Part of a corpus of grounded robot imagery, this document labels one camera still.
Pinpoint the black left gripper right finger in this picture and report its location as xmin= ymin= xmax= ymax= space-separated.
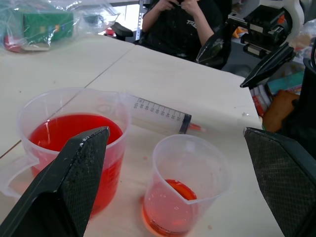
xmin=242 ymin=126 xmax=316 ymax=237

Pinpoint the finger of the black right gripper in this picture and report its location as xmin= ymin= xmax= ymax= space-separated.
xmin=239 ymin=41 xmax=296 ymax=89
xmin=196 ymin=23 xmax=234 ymax=68

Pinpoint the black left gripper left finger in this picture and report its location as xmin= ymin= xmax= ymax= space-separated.
xmin=0 ymin=126 xmax=111 ymax=237

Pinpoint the large beaker with red liquid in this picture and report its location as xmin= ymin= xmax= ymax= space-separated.
xmin=0 ymin=87 xmax=132 ymax=218

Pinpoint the large clear plastic syringe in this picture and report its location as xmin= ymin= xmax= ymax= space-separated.
xmin=124 ymin=92 xmax=207 ymax=135

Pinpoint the small beaker with red liquid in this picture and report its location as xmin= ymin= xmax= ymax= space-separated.
xmin=142 ymin=134 xmax=232 ymax=237

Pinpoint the person's left hand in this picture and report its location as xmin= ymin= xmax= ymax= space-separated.
xmin=182 ymin=0 xmax=202 ymax=15

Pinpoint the person's right hand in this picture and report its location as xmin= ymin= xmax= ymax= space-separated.
xmin=157 ymin=0 xmax=179 ymax=12

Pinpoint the teal flat box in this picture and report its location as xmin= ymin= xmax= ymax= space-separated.
xmin=266 ymin=71 xmax=305 ymax=96

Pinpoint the stack of colourful books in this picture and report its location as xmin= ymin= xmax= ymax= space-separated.
xmin=249 ymin=84 xmax=273 ymax=117

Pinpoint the crinkled clear plastic wrap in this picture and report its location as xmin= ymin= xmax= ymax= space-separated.
xmin=288 ymin=18 xmax=316 ymax=59

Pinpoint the brown orange leather item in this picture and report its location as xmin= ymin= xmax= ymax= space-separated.
xmin=262 ymin=89 xmax=300 ymax=133

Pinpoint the person torso in black shirt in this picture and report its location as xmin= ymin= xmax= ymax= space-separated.
xmin=142 ymin=0 xmax=225 ymax=62

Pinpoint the tall black object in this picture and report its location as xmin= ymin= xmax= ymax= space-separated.
xmin=280 ymin=57 xmax=316 ymax=154

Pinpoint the black chair armrest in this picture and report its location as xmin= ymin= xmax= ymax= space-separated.
xmin=111 ymin=21 xmax=134 ymax=41

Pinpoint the clear plastic bag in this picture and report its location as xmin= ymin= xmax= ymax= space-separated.
xmin=0 ymin=0 xmax=121 ymax=54

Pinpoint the small red item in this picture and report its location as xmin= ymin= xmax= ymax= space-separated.
xmin=3 ymin=34 xmax=24 ymax=53

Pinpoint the green cardboard box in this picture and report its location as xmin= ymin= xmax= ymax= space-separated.
xmin=22 ymin=11 xmax=75 ymax=42

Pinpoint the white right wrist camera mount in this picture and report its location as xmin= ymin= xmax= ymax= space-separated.
xmin=259 ymin=0 xmax=306 ymax=34

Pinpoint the perforated metal post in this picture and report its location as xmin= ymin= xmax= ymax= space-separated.
xmin=135 ymin=0 xmax=144 ymax=40

